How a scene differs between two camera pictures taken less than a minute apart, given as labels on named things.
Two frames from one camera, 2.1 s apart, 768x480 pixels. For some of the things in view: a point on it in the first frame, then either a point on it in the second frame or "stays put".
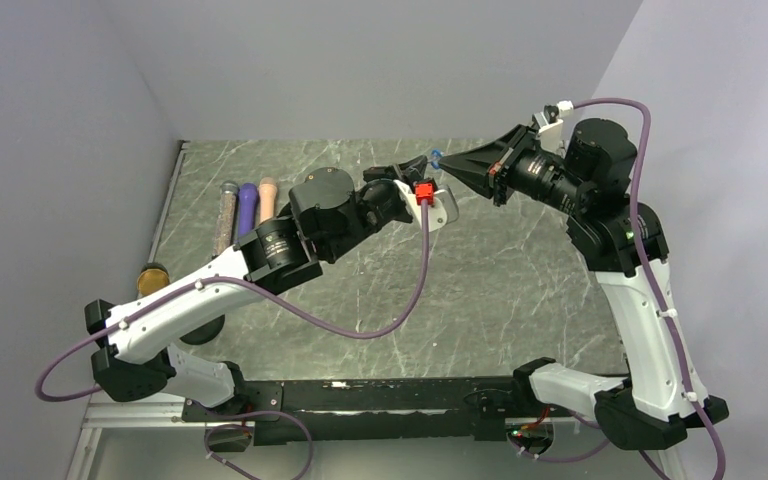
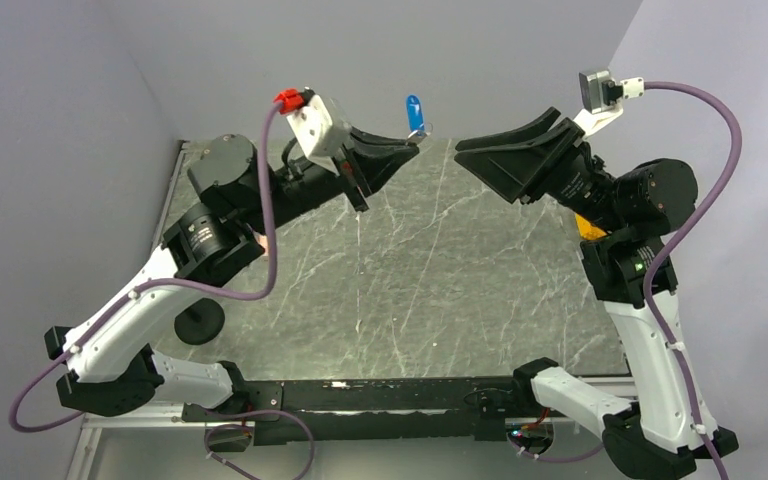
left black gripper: (406, 174) → (370, 162)
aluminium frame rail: (99, 415) stays put
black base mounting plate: (386, 411) stays put
